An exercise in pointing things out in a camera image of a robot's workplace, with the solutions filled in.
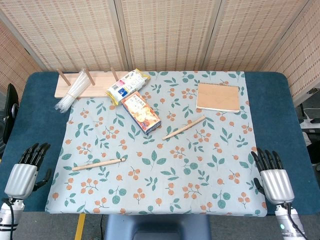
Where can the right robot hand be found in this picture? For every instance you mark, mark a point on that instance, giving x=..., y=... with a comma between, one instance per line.
x=276, y=183

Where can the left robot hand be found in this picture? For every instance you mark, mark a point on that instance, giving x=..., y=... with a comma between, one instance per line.
x=21, y=178

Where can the wooden stick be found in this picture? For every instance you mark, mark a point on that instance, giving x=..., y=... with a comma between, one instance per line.
x=183, y=127
x=98, y=163

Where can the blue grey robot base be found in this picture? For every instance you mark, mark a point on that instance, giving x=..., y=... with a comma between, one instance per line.
x=157, y=227

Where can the black office chair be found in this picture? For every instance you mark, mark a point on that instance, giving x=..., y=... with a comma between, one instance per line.
x=7, y=112

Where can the white power strip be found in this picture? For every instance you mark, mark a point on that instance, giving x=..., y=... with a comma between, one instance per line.
x=310, y=122

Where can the yellow floor tape strip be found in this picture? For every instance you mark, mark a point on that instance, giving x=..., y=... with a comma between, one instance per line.
x=80, y=226

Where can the bundle of clear plastic straws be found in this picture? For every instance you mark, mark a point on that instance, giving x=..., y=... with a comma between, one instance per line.
x=71, y=95

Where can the brown cover spiral notebook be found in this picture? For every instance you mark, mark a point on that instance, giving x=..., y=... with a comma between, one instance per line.
x=217, y=97

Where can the wooden peg rack board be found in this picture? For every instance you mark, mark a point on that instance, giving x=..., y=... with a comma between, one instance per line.
x=82, y=87

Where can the floral patterned tablecloth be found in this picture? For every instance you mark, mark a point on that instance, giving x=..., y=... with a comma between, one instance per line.
x=160, y=162

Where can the orange and blue snack box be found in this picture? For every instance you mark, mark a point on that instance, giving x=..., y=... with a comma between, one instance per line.
x=140, y=112

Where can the white and yellow snack bag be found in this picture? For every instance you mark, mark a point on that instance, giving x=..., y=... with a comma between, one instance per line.
x=127, y=85

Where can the woven bamboo folding screen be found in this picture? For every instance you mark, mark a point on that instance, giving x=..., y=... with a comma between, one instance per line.
x=160, y=32

